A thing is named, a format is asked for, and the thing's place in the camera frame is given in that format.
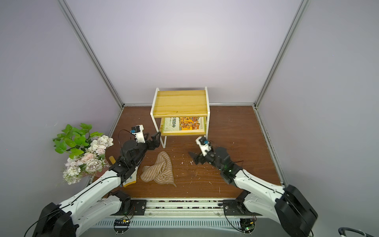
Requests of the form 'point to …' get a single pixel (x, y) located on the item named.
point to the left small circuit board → (121, 225)
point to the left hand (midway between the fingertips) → (155, 132)
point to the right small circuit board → (247, 225)
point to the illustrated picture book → (191, 123)
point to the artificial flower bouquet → (87, 151)
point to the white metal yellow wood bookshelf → (180, 112)
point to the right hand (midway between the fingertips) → (196, 143)
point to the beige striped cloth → (161, 172)
